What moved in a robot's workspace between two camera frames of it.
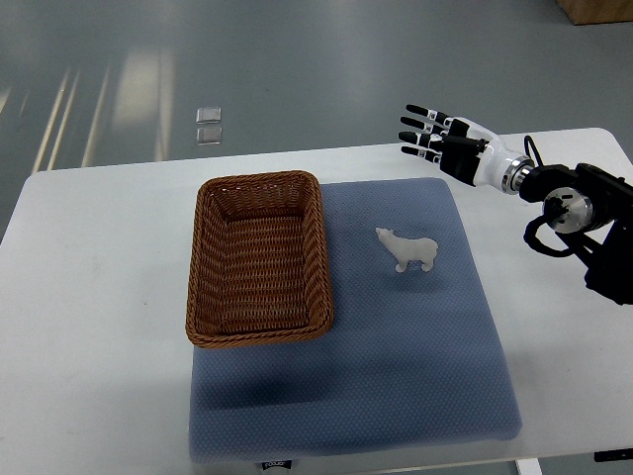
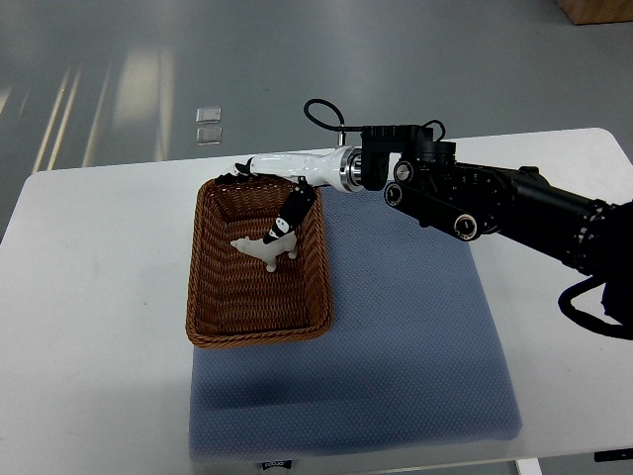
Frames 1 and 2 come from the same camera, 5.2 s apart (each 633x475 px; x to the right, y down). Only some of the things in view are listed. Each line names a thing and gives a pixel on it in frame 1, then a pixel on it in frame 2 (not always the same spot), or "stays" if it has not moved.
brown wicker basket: (259, 268) stays
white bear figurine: (420, 249) → (267, 253)
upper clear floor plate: (208, 115) stays
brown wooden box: (582, 12) stays
